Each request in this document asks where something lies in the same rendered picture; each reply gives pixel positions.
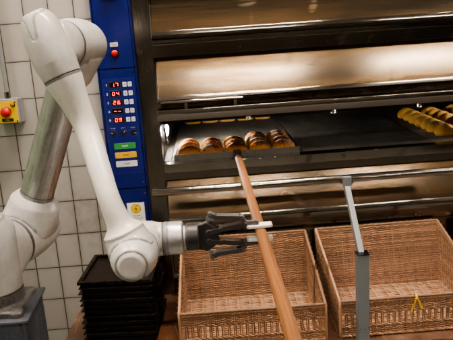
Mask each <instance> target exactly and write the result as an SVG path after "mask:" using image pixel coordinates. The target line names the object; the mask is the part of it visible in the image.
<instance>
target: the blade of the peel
mask: <svg viewBox="0 0 453 340"><path fill-rule="evenodd" d="M291 141H292V140H291ZM221 142H222V145H223V143H224V141H221ZM294 144H295V146H290V147H280V148H263V149H253V150H249V149H248V148H247V149H248V150H242V151H241V152H242V155H243V157H248V156H258V155H267V154H284V153H294V152H300V147H299V145H298V144H296V143H295V142H294ZM223 147H224V145H223ZM230 157H234V156H233V151H226V152H225V149H224V152H207V153H198V154H180V155H179V144H178V145H177V147H176V150H175V153H174V161H193V160H203V159H221V158H230Z"/></svg>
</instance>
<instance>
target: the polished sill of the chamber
mask: <svg viewBox="0 0 453 340"><path fill-rule="evenodd" d="M448 152H453V141H444V142H426V143H416V144H398V145H388V146H370V147H361V148H342V149H333V150H315V151H305V152H294V153H284V154H267V155H258V156H248V157H243V162H244V164H245V167H263V166H273V165H291V164H301V163H318V162H328V161H346V160H356V159H374V158H384V157H401V156H411V155H420V154H439V153H448ZM236 168H237V164H236V161H235V160H234V157H230V158H221V159H203V160H193V161H175V162H174V161H166V162H164V173H181V172H190V171H209V170H218V169H236Z"/></svg>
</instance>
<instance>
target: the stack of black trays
mask: <svg viewBox="0 0 453 340"><path fill-rule="evenodd" d="M160 259H161V256H158V260H157V262H156V265H155V267H154V269H153V270H152V272H151V273H150V274H149V275H148V276H147V277H144V278H142V279H140V280H138V281H134V282H130V281H124V280H123V279H120V278H119V277H118V276H117V275H116V274H115V273H114V272H113V270H112V268H111V263H110V261H109V256H108V255H107V254H96V255H94V257H93V258H92V260H91V261H90V263H89V265H88V266H87V267H86V270H85V271H84V272H83V274H82V276H81V277H80V279H79V280H78V282H77V286H79V285H80V287H79V289H78V290H81V291H80V292H79V294H78V295H81V296H82V298H81V300H80V302H82V304H81V306H80V307H84V308H83V309H82V311H81V312H85V315H84V317H83V318H84V320H83V322H82V324H84V327H83V329H85V332H84V335H86V337H85V339H84V340H155V339H156V337H157V336H158V332H159V328H160V324H161V321H162V317H163V314H164V309H165V306H166V304H167V303H166V301H167V298H164V297H165V293H163V290H164V288H162V287H163V285H164V283H163V279H164V277H162V276H163V274H164V273H162V272H161V271H162V262H160Z"/></svg>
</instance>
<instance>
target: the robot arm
mask: <svg viewBox="0 0 453 340"><path fill-rule="evenodd" d="M21 33H22V40H23V43H24V46H25V48H26V51H27V54H28V56H29V58H30V60H31V62H32V64H33V66H34V69H35V70H36V73H37V74H38V75H39V77H40V79H41V80H42V82H43V83H44V85H45V86H46V90H45V94H44V98H43V102H42V107H41V110H40V115H39V118H38V122H37V125H36V130H35V133H34V138H33V141H32V146H31V149H30V154H29V157H28V162H27V165H26V170H25V173H24V178H23V181H22V186H21V188H20V189H18V190H16V191H15V192H13V193H12V194H11V196H10V197H9V200H8V202H7V204H6V206H5V208H4V210H3V212H0V319H8V318H10V319H18V318H21V317H23V316H24V310H25V308H26V306H27V305H28V302H29V301H30V299H31V297H32V296H33V295H34V294H35V293H36V287H34V286H29V287H24V283H23V278H22V272H24V270H25V268H26V266H27V264H28V263H29V262H30V261H32V260H34V259H35V258H36V257H38V256H39V255H41V254H42V253H43V252H44V251H45V250H47V249H48V248H49V247H50V246H51V245H52V244H53V243H54V241H55V240H56V239H57V237H58V235H59V232H60V230H61V216H60V214H59V209H60V204H59V201H58V200H57V198H56V197H55V195H54V194H55V190H56V187H57V182H58V180H59V175H60V172H61V168H62V165H63V160H64V158H65V153H66V150H67V146H68V143H69V139H70V136H71V131H72V128H73V129H74V131H75V134H76V136H77V138H78V142H79V143H80V147H81V149H82V154H83V156H84V160H85V162H86V166H87V168H88V172H89V175H90V179H91V181H92V185H93V188H94V191H95V194H96V197H97V200H98V203H99V206H100V209H101V211H102V215H103V217H104V221H105V223H106V226H107V232H106V234H105V238H104V246H105V250H106V253H107V255H108V256H109V261H110V263H111V268H112V270H113V272H114V273H115V274H116V275H117V276H118V277H119V278H120V279H123V280H124V281H130V282H134V281H138V280H140V279H142V278H144V277H147V276H148V275H149V274H150V273H151V272H152V270H153V269H154V267H155V265H156V262H157V260H158V256H164V255H167V256H168V255H173V254H184V253H185V249H187V250H188V251H192V250H205V251H208V253H209V254H210V257H211V259H215V258H217V257H219V256H225V255H229V254H237V253H242V252H245V251H246V248H247V246H248V245H258V239H257V236H256V235H248V236H247V238H245V239H243V238H233V237H222V236H219V233H221V232H223V231H228V230H232V229H237V228H241V227H246V228H247V229H258V228H267V227H273V226H272V222H271V221H266V222H259V221H258V220H257V219H252V220H246V219H245V217H244V216H243V214H241V213H215V212H212V211H208V215H207V217H206V220H204V221H202V222H197V223H186V224H185V225H183V222H182V221H170V222H166V221H165V222H155V221H139V220H137V219H135V218H133V217H132V216H131V215H130V214H129V213H128V211H127V209H126V207H125V206H124V204H123V201H122V199H121V197H120V195H119V191H118V189H117V185H116V183H115V178H114V175H113V172H112V169H111V164H110V162H109V158H108V154H107V150H106V148H105V145H104V141H103V138H102V134H101V132H100V128H99V126H98V123H97V120H96V118H95V115H94V112H93V109H92V105H91V103H90V99H89V96H88V92H87V90H86V87H87V85H89V83H91V81H92V79H93V77H94V75H95V73H96V70H97V69H98V67H99V65H100V64H101V62H102V60H103V59H104V57H105V55H106V53H107V39H106V37H105V35H104V33H103V31H102V30H101V29H100V28H99V27H98V26H97V25H95V24H93V23H91V22H89V21H87V20H83V19H77V18H65V19H61V20H59V19H58V17H57V16H56V15H55V14H54V13H53V12H51V11H49V10H48V9H43V8H39V9H36V10H34V11H32V12H30V13H28V14H26V15H25V16H23V17H22V21H21ZM213 220H225V221H235V222H231V223H225V224H219V225H215V224H213V223H211V222H210V221H213ZM223 244H226V245H236V246H233V247H228V248H221V249H217V250H216V249H212V248H213V247H214V246H215V245H223Z"/></svg>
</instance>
